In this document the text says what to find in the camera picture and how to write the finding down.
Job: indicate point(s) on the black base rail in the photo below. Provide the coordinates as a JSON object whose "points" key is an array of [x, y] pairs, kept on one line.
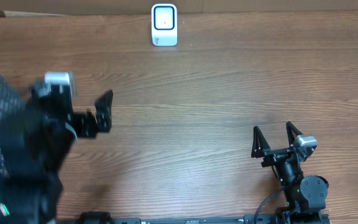
{"points": [[105, 217]]}

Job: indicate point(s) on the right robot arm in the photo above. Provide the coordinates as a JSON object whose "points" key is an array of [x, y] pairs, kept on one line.
{"points": [[305, 195]]}

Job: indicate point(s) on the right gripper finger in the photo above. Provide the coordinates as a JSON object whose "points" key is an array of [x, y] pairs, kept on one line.
{"points": [[293, 134], [260, 146]]}

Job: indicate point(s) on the white barcode scanner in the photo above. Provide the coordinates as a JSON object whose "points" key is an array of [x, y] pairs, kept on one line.
{"points": [[164, 25]]}

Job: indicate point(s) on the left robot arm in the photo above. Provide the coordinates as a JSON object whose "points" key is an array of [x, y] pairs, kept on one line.
{"points": [[34, 142]]}

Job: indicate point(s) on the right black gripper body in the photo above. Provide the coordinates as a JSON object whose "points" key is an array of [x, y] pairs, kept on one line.
{"points": [[273, 157]]}

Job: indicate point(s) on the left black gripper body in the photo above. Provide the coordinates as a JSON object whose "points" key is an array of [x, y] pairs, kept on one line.
{"points": [[86, 127]]}

